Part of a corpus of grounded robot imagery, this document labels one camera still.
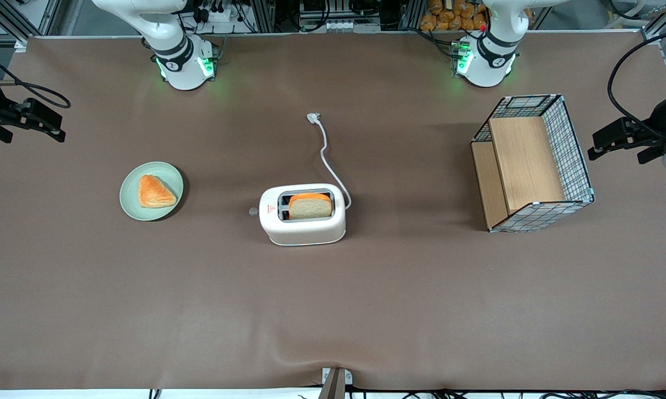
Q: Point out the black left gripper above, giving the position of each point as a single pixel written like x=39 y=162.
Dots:
x=657 y=121

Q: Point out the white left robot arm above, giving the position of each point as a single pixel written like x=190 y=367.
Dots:
x=491 y=55

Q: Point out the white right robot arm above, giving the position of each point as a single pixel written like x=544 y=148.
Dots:
x=178 y=52

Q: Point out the white two-slot toaster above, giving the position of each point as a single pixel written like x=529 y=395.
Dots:
x=302 y=230

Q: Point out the pale green plate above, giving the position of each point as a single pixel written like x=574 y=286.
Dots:
x=131 y=202

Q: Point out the triangular orange pastry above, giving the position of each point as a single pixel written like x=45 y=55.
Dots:
x=154 y=193

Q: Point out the white power strip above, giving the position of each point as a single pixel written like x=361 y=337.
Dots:
x=219 y=15

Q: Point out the bag of orange buns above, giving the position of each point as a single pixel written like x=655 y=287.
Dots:
x=449 y=16

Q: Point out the toast bread slice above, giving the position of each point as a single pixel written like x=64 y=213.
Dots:
x=310 y=209

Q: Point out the brown table cover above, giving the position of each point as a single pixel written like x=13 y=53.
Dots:
x=333 y=310

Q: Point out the aluminium frame post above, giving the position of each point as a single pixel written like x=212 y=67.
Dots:
x=11 y=22
x=660 y=19

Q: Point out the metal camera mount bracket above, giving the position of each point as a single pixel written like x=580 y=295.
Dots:
x=336 y=382

